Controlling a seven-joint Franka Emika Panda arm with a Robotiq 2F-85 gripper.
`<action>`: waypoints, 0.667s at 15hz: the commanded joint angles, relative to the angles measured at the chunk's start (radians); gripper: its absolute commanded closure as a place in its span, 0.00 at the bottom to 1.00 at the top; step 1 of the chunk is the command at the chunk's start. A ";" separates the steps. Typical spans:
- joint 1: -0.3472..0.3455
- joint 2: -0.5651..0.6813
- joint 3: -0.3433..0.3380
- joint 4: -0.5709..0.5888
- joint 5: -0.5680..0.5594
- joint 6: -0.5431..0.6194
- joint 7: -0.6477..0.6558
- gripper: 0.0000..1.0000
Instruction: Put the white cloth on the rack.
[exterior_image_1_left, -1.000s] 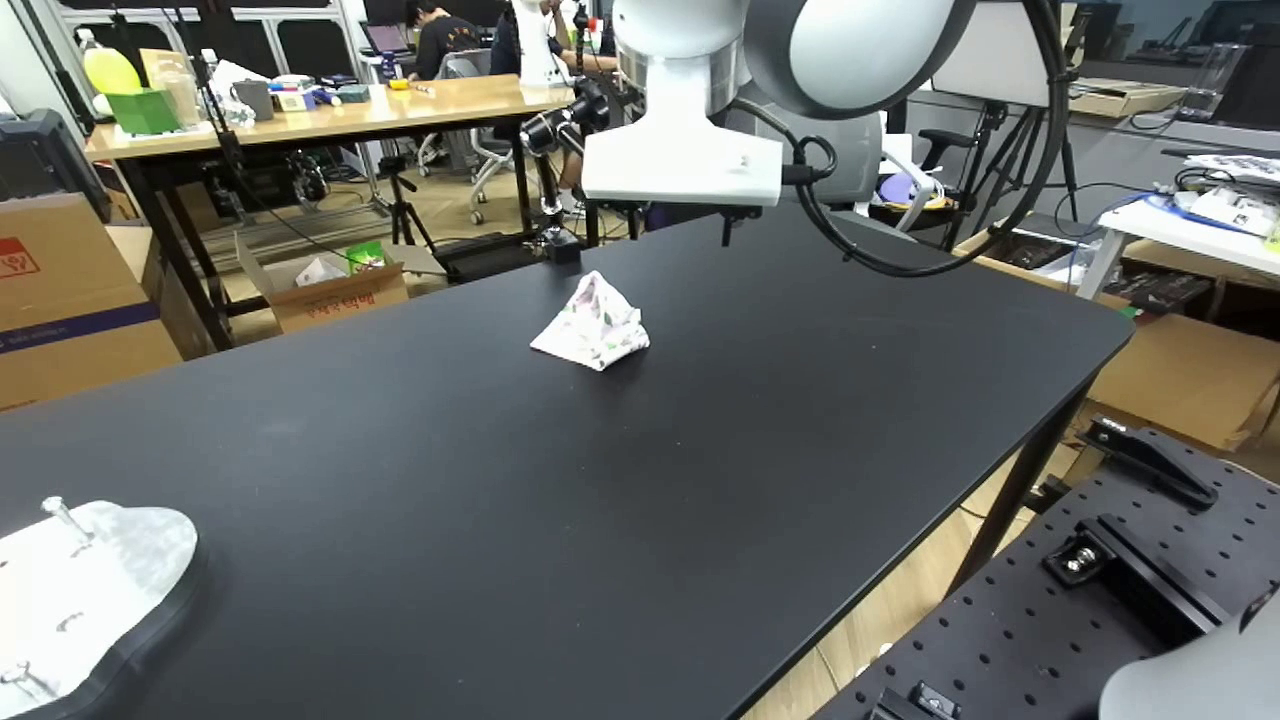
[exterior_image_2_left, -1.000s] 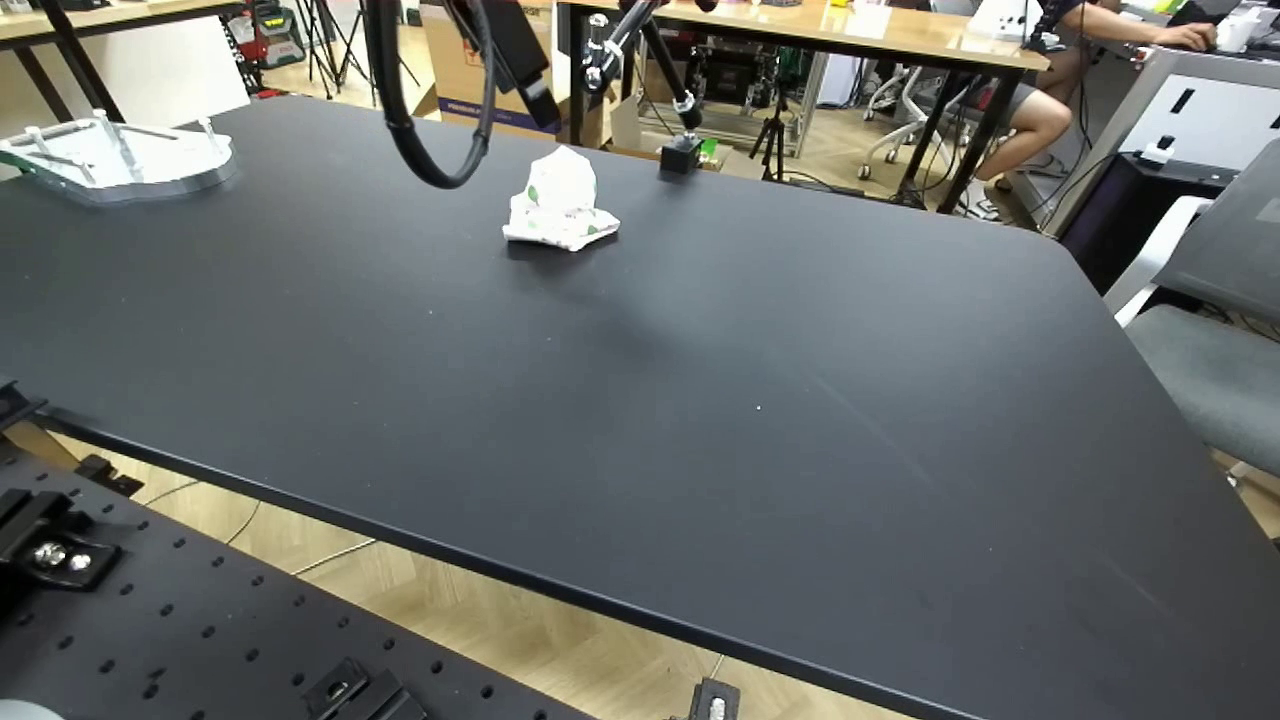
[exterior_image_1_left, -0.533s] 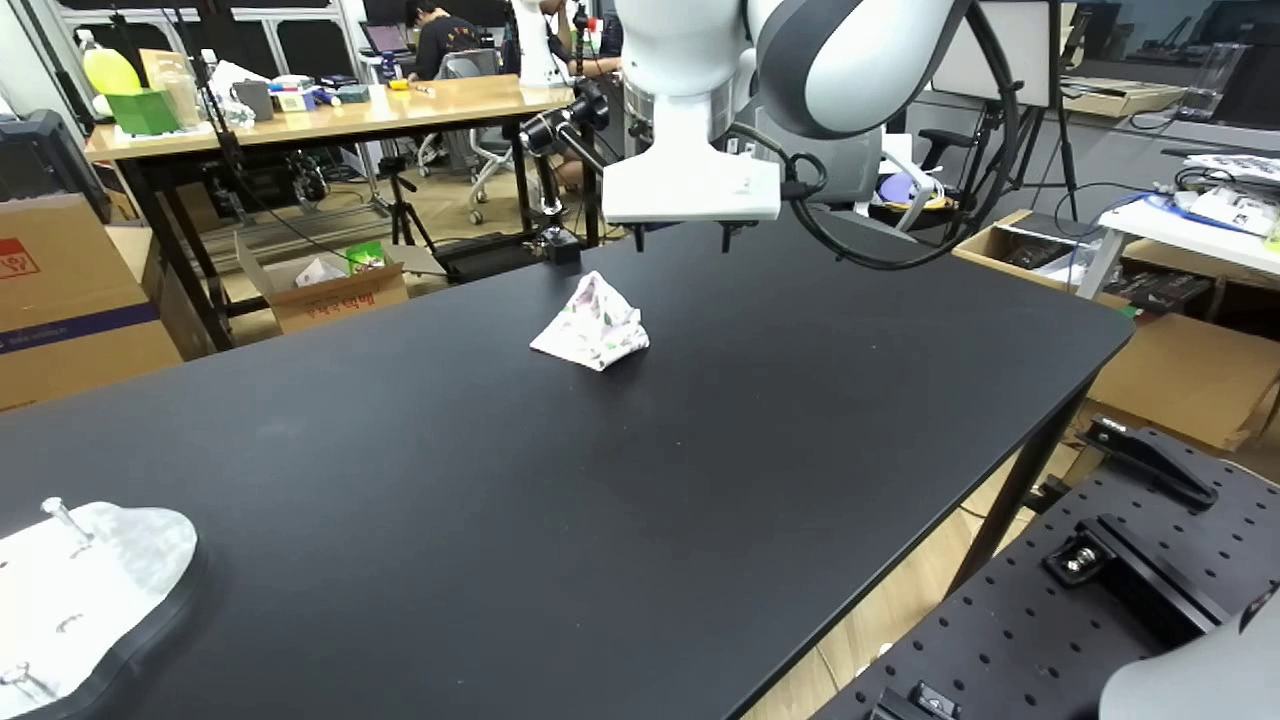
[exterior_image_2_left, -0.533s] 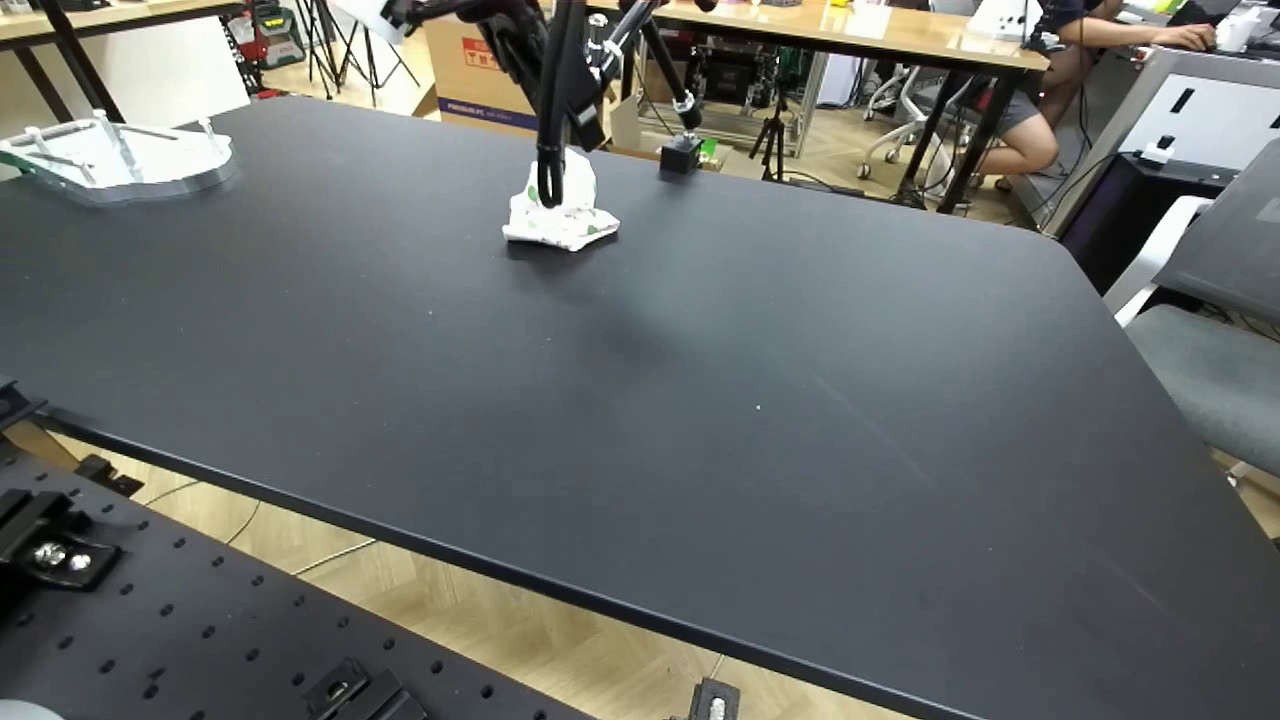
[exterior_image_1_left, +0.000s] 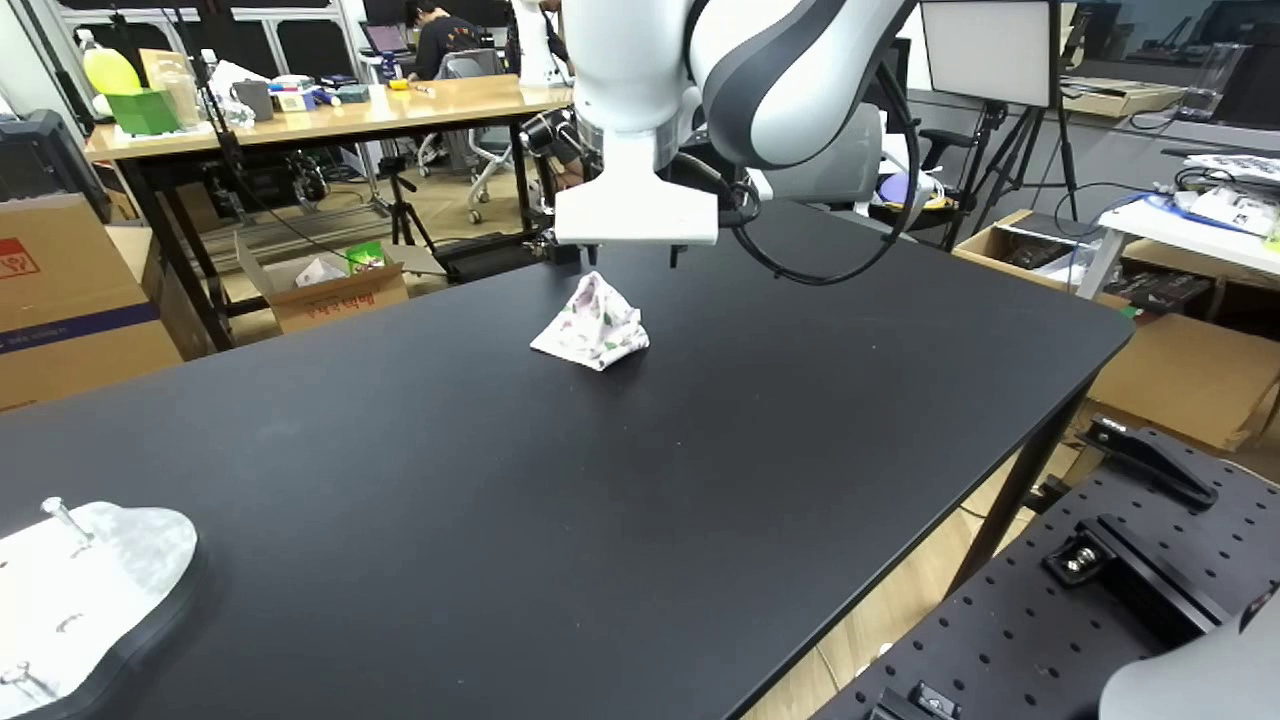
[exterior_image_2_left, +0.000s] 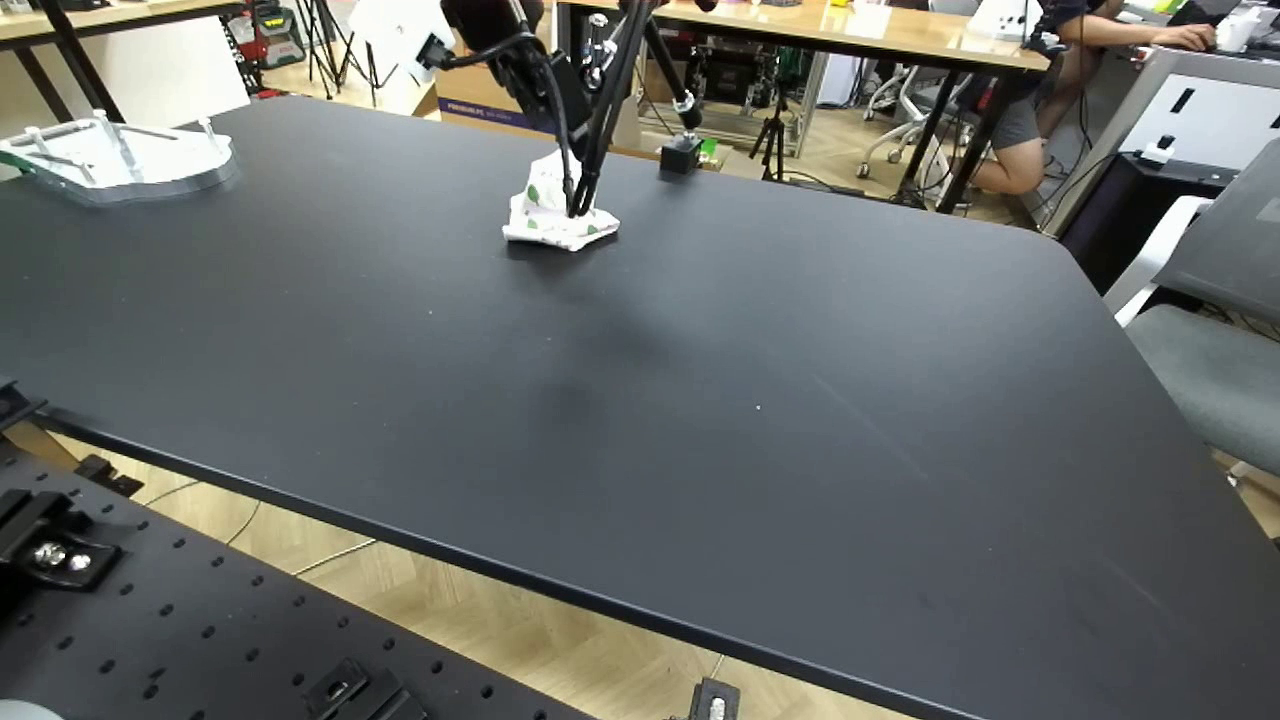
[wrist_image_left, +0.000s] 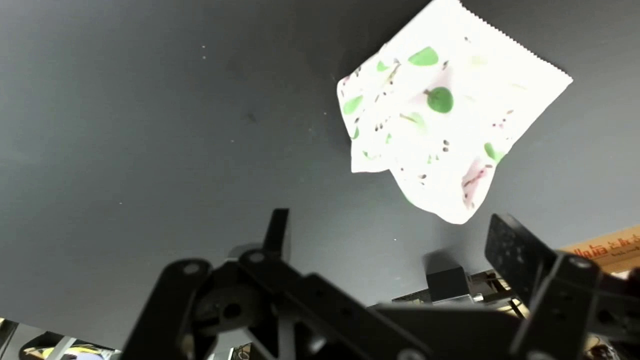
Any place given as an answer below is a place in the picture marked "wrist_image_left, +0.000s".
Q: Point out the orange wooden ruler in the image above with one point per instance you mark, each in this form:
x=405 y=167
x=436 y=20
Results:
x=610 y=248

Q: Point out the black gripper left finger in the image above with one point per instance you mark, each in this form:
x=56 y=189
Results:
x=200 y=300

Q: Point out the white cloth with green print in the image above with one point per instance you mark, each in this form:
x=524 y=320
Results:
x=440 y=113

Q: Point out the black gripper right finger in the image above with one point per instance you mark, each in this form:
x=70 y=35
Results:
x=552 y=292

